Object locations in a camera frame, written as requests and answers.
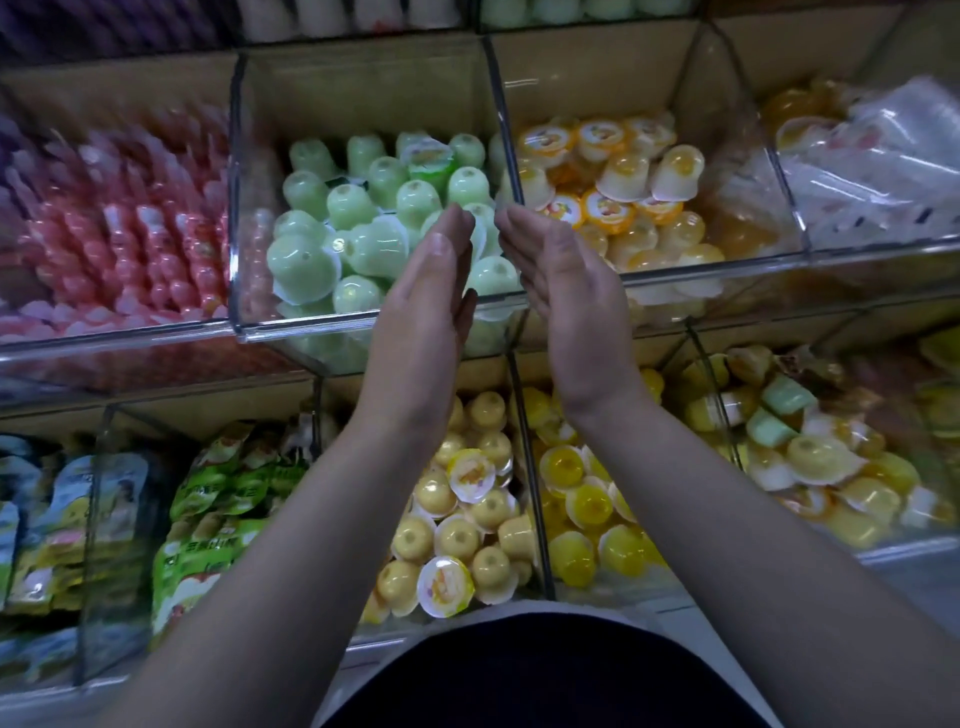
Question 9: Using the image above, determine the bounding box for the pile of pale jelly pouches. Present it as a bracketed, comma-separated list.
[0, 435, 152, 617]

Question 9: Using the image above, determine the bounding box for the person's right hand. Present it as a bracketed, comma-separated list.
[495, 202, 647, 422]

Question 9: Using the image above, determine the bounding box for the pile of dark purple packets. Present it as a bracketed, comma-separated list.
[0, 0, 234, 62]

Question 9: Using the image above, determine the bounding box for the person's left forearm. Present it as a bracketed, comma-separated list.
[97, 412, 452, 728]

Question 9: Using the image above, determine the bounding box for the green juice pouches pile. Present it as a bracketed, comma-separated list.
[150, 420, 317, 639]

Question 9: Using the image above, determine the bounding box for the row of white jelly cups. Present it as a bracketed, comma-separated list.
[232, 0, 467, 44]

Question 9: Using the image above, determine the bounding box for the pile of clear packets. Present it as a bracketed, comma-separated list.
[712, 75, 960, 257]

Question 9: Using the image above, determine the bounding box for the person's left hand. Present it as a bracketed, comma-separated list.
[352, 207, 482, 444]

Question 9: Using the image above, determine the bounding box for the pile of orange-lid jelly cups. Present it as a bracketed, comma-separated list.
[514, 112, 729, 272]

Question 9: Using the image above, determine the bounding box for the pile of pastel jelly cups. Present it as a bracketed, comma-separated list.
[667, 342, 954, 549]

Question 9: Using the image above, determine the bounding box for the pile of pale yellow jelly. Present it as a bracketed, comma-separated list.
[357, 390, 542, 624]

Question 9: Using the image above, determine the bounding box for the row of pale green cups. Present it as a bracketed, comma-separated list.
[477, 0, 699, 29]

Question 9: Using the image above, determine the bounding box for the person's right forearm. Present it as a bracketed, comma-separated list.
[577, 397, 960, 728]

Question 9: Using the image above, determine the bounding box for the pile of yellow jelly cups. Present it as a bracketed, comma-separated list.
[522, 382, 669, 590]

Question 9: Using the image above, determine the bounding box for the black shirt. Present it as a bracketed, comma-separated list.
[322, 612, 774, 728]

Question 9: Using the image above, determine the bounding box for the pile of pink jelly sticks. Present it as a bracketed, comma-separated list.
[0, 97, 287, 344]

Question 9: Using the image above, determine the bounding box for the pile of green jelly cups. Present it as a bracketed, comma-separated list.
[267, 127, 527, 324]

